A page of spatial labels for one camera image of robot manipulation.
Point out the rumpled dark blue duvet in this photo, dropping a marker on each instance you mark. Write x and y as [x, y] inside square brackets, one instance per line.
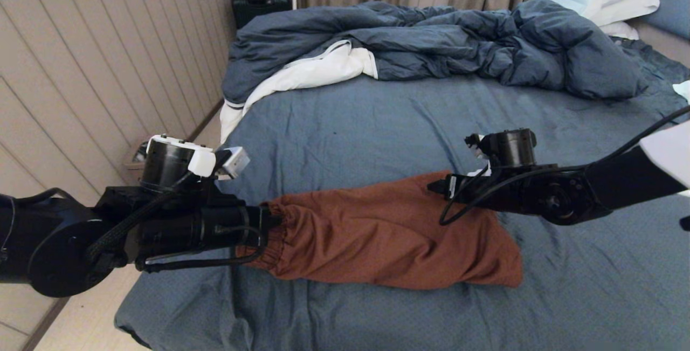
[458, 38]

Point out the rust brown shorts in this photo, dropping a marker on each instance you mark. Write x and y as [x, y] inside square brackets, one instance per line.
[388, 232]

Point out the white blanket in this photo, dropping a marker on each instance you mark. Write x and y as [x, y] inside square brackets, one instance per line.
[312, 69]

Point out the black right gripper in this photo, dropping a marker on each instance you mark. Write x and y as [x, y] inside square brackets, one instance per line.
[506, 189]

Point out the black suitcase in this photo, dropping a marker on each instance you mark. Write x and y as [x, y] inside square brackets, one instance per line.
[259, 8]

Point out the small white pillow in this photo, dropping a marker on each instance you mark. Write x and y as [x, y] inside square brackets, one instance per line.
[620, 30]

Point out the pale crumpled cloth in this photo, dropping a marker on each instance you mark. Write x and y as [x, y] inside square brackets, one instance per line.
[683, 91]

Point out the blue bed sheet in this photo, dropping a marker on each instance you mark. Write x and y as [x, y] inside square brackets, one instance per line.
[377, 124]

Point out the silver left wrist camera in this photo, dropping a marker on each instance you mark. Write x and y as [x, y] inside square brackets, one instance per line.
[234, 161]

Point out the beige trash bin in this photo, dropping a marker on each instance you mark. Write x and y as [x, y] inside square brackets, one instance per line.
[135, 163]

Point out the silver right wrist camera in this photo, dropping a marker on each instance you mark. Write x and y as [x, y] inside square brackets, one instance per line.
[477, 149]

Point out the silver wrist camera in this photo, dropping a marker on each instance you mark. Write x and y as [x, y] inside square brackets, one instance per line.
[477, 149]
[234, 161]

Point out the flat white pillow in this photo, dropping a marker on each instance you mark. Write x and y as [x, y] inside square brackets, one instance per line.
[628, 8]

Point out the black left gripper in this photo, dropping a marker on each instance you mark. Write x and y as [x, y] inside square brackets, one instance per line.
[183, 227]

